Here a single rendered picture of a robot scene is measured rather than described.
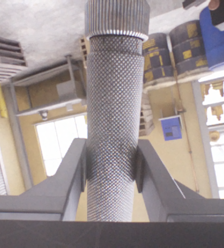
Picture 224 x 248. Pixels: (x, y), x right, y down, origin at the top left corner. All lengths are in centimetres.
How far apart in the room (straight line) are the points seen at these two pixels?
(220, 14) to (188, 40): 168
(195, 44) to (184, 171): 300
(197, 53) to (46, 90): 429
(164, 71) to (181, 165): 254
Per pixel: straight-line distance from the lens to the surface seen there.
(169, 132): 447
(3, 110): 618
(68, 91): 477
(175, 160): 489
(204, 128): 461
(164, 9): 303
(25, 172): 669
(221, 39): 306
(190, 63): 334
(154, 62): 335
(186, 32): 347
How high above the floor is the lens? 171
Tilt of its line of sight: 2 degrees up
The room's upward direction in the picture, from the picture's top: 168 degrees clockwise
